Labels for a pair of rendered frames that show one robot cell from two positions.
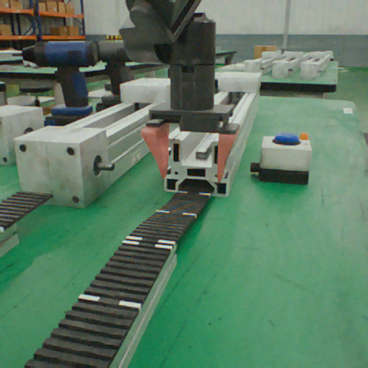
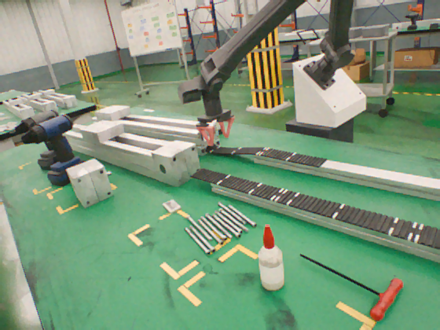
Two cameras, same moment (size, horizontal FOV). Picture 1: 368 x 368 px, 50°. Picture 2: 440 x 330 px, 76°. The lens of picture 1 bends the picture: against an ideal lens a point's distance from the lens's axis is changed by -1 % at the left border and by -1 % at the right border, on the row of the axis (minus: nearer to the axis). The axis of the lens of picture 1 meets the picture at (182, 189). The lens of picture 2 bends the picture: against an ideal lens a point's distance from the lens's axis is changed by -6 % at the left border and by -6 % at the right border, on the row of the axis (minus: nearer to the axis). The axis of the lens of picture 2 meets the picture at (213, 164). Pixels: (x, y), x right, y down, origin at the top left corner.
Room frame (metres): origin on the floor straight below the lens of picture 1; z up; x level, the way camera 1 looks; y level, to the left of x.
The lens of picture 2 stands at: (0.02, 0.80, 1.17)
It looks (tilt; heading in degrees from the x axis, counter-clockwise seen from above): 24 degrees down; 304
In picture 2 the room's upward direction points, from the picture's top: 10 degrees counter-clockwise
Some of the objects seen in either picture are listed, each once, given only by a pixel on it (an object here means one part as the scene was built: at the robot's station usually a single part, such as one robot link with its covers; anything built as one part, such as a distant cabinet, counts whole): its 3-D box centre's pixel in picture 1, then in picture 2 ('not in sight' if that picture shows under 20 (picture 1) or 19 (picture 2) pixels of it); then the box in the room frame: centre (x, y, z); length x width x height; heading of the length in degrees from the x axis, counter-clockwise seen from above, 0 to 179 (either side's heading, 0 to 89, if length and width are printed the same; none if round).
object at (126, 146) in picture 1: (154, 115); (106, 144); (1.00, 0.07, 0.82); 0.80 x 0.10 x 0.09; 167
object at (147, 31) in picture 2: not in sight; (156, 51); (4.51, -4.54, 0.97); 1.51 x 0.50 x 1.95; 0
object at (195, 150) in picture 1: (229, 118); (144, 129); (0.95, -0.11, 0.82); 0.80 x 0.10 x 0.09; 167
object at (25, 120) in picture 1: (14, 135); (93, 181); (0.76, 0.33, 0.83); 0.11 x 0.10 x 0.10; 66
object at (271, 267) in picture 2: not in sight; (269, 255); (0.16, 0.47, 0.84); 0.04 x 0.04 x 0.12
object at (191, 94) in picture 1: (192, 93); (213, 108); (0.52, -0.01, 0.94); 0.10 x 0.07 x 0.07; 76
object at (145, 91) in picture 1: (153, 95); (102, 133); (1.00, 0.07, 0.87); 0.16 x 0.11 x 0.07; 167
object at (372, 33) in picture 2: not in sight; (346, 68); (0.48, -3.14, 0.50); 1.03 x 0.55 x 1.01; 172
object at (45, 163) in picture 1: (72, 165); (179, 161); (0.56, 0.16, 0.83); 0.12 x 0.09 x 0.10; 77
